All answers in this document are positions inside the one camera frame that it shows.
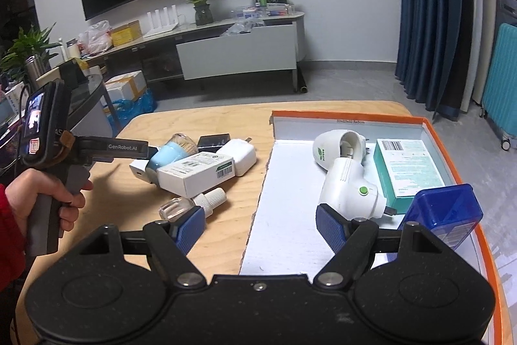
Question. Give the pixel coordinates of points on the steel tumbler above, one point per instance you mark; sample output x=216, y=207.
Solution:
x=37, y=68

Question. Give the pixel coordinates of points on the clear bottle with white cap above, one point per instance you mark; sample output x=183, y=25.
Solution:
x=173, y=207

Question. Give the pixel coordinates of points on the blue plastic case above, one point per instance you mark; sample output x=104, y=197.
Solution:
x=440, y=207

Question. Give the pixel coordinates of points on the orange-rimmed white box lid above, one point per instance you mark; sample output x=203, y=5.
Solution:
x=291, y=207

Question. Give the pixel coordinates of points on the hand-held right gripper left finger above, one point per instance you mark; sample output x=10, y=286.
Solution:
x=190, y=227

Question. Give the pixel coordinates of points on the small plain white box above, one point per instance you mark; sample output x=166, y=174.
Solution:
x=139, y=169

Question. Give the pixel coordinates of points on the light blue round device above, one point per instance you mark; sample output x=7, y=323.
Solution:
x=167, y=155

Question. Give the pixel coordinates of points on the white charger adapter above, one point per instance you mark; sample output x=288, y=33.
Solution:
x=242, y=157

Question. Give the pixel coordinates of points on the person's left forearm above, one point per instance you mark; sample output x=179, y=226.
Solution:
x=10, y=240

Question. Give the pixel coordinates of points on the teal suitcase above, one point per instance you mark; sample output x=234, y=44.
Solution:
x=501, y=86

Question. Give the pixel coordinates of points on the white plug-in heater leaf logo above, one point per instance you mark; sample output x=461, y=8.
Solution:
x=327, y=149

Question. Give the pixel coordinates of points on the yellow box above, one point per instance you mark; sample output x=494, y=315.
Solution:
x=126, y=33

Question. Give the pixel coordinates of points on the blue curtain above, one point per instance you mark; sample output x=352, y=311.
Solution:
x=428, y=5

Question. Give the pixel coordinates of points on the person's left hand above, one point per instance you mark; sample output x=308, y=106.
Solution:
x=28, y=187

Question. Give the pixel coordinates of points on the blue wrapped bottle pack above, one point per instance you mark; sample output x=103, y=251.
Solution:
x=137, y=106

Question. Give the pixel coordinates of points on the pile of small boxes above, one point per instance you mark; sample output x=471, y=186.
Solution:
x=274, y=10

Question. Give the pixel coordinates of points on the leafy green plant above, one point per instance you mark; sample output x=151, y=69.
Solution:
x=28, y=46

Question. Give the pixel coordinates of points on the long white barcode box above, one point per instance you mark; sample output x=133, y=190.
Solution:
x=190, y=173

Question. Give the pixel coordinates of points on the pinkish plastic bag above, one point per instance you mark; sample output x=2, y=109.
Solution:
x=97, y=38

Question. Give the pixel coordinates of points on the dark rolled mat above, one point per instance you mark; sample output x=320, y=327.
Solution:
x=303, y=84

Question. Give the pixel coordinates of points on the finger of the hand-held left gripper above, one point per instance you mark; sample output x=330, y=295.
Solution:
x=151, y=153

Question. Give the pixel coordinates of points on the clear plastic bags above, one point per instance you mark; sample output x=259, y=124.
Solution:
x=242, y=27

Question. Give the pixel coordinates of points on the white plug-in heater green button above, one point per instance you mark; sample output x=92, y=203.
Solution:
x=347, y=183

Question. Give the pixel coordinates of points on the taped cardboard box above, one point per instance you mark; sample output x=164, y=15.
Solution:
x=125, y=84

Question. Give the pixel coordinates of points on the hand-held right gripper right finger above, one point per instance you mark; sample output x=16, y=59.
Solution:
x=331, y=225

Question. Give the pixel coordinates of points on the white router with antennas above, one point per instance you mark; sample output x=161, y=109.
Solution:
x=161, y=30

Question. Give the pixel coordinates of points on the white drawer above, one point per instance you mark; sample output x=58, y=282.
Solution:
x=238, y=52

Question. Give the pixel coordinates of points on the teal and white carton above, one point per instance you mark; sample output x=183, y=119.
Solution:
x=408, y=171

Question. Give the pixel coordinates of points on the television stand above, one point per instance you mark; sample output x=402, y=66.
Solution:
x=161, y=38

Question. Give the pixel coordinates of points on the small black box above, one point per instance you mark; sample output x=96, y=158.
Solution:
x=214, y=141

